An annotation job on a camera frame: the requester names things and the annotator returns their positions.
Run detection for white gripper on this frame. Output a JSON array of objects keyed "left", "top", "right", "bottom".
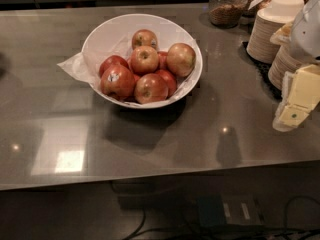
[{"left": 270, "top": 0, "right": 320, "bottom": 132}]

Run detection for red-yellow apple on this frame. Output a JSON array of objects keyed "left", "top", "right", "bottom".
[{"left": 166, "top": 43, "right": 196, "bottom": 77}]

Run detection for front-right red apple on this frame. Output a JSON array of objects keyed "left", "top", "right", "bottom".
[{"left": 156, "top": 69, "right": 177, "bottom": 97}]

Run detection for hidden middle red apple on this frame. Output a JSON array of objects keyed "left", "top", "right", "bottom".
[{"left": 158, "top": 51, "right": 167, "bottom": 69}]

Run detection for front centre red apple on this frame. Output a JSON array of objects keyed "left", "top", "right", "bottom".
[{"left": 134, "top": 73, "right": 169, "bottom": 104}]

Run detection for centre top red apple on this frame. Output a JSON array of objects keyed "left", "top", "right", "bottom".
[{"left": 130, "top": 46, "right": 159, "bottom": 75}]

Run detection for back apple with sticker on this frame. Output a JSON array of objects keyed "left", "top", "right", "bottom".
[{"left": 131, "top": 29, "right": 158, "bottom": 49}]

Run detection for white ceramic bowl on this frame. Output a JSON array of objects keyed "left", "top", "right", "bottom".
[{"left": 82, "top": 14, "right": 203, "bottom": 109}]

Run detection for front-left apple with sticker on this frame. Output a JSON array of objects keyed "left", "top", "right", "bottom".
[{"left": 100, "top": 65, "right": 135, "bottom": 100}]

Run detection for left dark red apple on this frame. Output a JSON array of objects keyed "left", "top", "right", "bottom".
[{"left": 99, "top": 55, "right": 129, "bottom": 77}]

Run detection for front stack paper plates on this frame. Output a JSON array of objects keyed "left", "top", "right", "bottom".
[{"left": 268, "top": 46, "right": 302, "bottom": 90}]

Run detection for stack paper plates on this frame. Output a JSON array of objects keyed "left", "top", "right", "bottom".
[
  {"left": 268, "top": 46, "right": 302, "bottom": 90},
  {"left": 246, "top": 8, "right": 291, "bottom": 64}
]

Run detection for black mat under plates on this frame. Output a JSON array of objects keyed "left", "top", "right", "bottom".
[{"left": 246, "top": 53, "right": 282, "bottom": 101}]

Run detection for rear stack paper plates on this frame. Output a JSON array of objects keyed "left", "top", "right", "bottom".
[{"left": 246, "top": 8, "right": 291, "bottom": 64}]

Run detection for stack of white bowls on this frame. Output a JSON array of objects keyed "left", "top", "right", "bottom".
[{"left": 258, "top": 0, "right": 304, "bottom": 23}]

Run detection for glass jar with cereal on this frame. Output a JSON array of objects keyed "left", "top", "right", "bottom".
[{"left": 208, "top": 0, "right": 248, "bottom": 28}]

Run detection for dark box under table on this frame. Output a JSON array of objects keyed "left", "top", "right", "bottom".
[{"left": 197, "top": 194, "right": 264, "bottom": 230}]

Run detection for white paper liner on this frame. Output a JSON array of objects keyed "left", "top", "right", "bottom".
[{"left": 58, "top": 36, "right": 203, "bottom": 109}]

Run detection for black cable on floor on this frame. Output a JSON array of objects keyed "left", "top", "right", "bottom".
[{"left": 121, "top": 195, "right": 320, "bottom": 240}]

